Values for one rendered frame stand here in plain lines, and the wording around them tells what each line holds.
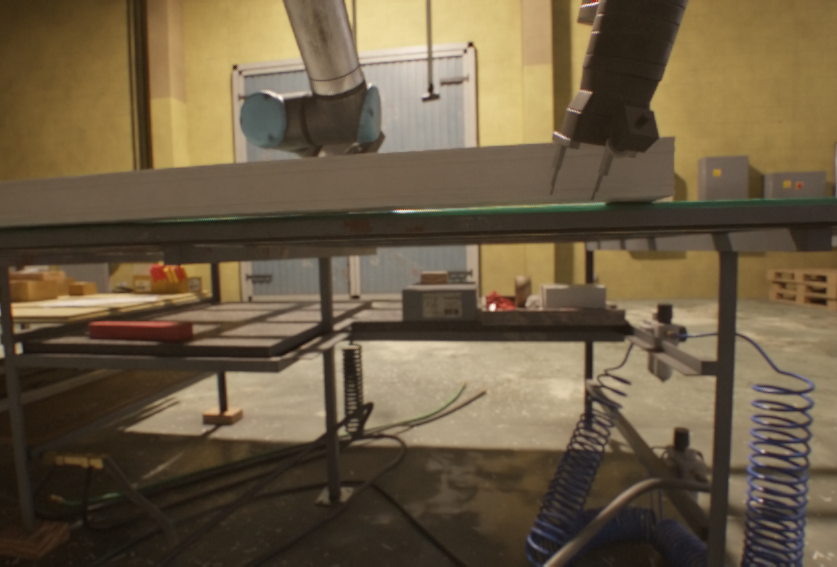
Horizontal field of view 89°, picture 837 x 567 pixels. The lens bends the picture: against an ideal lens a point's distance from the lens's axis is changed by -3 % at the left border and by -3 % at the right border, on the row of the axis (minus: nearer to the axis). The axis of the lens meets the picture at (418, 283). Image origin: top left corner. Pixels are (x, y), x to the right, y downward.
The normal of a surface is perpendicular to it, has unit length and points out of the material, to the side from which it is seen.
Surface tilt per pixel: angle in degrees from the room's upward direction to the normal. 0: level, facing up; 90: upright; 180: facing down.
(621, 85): 122
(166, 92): 90
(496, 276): 90
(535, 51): 90
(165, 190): 90
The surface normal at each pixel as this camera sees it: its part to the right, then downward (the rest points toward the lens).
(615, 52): -0.57, 0.29
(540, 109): -0.15, 0.07
